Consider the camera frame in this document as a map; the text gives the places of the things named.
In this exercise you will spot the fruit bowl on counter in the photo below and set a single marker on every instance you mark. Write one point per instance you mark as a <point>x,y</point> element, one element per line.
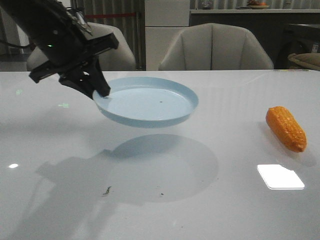
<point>256,5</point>

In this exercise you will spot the dark counter with white top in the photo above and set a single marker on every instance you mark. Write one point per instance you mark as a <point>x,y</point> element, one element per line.
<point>281,32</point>

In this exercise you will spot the white cabinet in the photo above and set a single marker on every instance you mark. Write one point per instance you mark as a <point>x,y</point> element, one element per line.
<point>163,19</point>

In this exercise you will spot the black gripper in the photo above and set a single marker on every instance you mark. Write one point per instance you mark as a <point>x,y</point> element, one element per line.
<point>70,54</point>

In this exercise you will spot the beige upholstered chair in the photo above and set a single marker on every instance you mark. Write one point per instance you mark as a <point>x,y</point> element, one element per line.
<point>120,59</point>
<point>214,47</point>

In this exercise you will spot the left beige upholstered chair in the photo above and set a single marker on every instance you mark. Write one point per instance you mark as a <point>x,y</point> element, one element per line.
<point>120,59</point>

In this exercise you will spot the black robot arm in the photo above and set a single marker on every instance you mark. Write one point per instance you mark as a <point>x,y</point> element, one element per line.
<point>21,10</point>

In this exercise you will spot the right beige upholstered chair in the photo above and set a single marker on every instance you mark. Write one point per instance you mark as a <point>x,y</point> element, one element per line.
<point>214,47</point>

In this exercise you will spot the tan cushion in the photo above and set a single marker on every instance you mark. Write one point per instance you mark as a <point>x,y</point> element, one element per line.
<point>307,61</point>

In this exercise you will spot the orange toy corn cob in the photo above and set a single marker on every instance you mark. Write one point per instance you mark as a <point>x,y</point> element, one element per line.
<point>285,127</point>

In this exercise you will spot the light blue round plate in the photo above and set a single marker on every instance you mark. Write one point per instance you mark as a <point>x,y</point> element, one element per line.
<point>147,102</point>

